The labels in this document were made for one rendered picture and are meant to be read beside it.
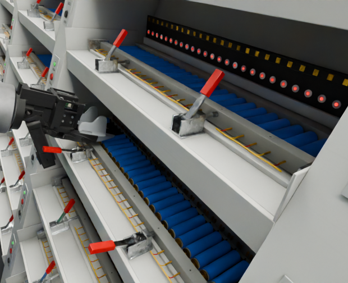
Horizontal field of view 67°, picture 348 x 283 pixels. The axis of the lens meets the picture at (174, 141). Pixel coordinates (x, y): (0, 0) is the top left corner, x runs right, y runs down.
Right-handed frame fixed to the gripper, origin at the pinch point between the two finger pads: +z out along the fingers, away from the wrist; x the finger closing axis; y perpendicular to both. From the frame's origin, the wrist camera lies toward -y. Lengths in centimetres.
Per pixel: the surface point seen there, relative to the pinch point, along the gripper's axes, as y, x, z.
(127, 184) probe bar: -1.6, -18.1, -2.7
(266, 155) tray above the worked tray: 17.0, -38.7, -2.0
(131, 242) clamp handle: -3.4, -30.1, -7.3
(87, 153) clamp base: -3.2, -4.0, -4.8
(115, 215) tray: -5.3, -22.1, -5.6
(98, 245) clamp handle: -3.3, -29.9, -12.6
